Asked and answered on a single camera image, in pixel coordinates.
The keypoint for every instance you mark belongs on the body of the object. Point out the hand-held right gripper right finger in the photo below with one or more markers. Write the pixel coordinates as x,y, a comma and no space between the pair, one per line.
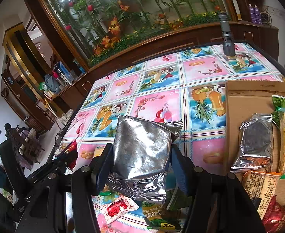
181,174

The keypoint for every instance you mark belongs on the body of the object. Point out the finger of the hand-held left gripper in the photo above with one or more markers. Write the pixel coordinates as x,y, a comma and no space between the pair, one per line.
60,161

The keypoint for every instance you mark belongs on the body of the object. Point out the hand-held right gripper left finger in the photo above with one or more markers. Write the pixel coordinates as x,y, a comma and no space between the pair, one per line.
103,172

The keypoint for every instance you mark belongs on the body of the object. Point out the large silver foil packet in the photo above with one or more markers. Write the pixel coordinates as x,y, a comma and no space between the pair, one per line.
142,150

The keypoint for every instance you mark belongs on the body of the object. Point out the cardboard box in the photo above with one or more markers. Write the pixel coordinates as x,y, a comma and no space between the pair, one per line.
244,102

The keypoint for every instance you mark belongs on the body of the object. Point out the dark green snack packet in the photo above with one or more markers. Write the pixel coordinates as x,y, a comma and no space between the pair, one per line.
179,199

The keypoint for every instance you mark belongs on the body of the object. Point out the eyeglasses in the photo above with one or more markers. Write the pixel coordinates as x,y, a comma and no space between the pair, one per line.
62,136

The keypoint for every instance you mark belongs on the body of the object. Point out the white red small packet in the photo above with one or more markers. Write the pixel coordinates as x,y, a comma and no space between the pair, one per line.
118,207

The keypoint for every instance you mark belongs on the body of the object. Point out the carved wooden chair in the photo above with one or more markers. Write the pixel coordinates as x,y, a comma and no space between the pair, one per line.
23,143

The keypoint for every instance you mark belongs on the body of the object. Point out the green yellow snack packet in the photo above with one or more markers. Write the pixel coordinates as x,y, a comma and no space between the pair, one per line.
159,220

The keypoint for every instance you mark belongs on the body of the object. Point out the green plastic bag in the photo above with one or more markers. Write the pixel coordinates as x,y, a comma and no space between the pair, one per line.
41,86

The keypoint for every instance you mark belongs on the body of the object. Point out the dark silver foil packet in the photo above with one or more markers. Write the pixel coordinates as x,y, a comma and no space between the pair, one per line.
254,145

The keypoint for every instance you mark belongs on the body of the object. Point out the grey blue bag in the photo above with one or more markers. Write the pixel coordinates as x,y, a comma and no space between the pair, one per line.
50,83

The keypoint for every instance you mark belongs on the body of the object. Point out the orange snack packet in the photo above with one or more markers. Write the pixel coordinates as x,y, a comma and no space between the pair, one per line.
261,189

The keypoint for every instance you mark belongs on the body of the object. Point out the black steel thermos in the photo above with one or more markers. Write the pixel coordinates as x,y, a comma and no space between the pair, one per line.
58,74

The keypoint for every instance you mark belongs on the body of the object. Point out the printed fruit tablecloth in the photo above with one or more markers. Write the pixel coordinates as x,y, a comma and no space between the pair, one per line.
157,89

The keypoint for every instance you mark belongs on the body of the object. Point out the grey metal flashlight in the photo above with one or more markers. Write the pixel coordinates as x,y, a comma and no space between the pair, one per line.
226,36

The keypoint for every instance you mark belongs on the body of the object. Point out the glass cabinet with artificial plants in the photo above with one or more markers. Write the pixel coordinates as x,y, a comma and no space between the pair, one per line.
132,12

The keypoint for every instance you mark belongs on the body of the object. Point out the purple bottle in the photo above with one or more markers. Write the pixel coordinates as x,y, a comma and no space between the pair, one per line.
257,15
251,14

